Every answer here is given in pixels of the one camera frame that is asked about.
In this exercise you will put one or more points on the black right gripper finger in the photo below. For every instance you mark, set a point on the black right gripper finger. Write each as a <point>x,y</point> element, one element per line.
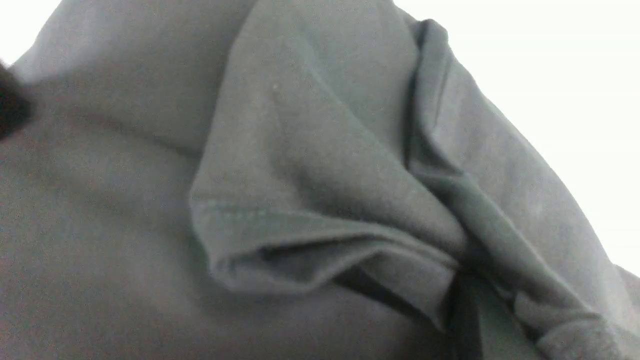
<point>464,327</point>

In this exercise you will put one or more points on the dark gray long-sleeve top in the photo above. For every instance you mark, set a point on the dark gray long-sleeve top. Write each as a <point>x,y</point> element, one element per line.
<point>281,180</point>

